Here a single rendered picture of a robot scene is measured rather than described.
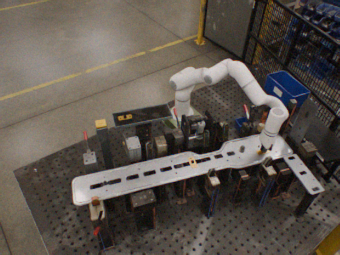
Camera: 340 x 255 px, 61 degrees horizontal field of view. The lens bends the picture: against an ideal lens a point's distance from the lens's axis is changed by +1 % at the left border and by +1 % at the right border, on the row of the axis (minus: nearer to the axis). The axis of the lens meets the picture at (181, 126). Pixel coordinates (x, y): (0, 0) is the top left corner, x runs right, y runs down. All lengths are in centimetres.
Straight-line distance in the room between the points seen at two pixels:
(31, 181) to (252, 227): 150
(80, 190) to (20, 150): 185
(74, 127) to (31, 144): 48
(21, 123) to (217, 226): 267
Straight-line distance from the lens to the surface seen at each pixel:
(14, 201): 310
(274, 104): 177
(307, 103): 192
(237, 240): 190
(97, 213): 155
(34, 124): 375
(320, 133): 218
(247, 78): 168
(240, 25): 436
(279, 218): 205
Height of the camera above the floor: 239
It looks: 44 degrees down
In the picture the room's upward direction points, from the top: 4 degrees clockwise
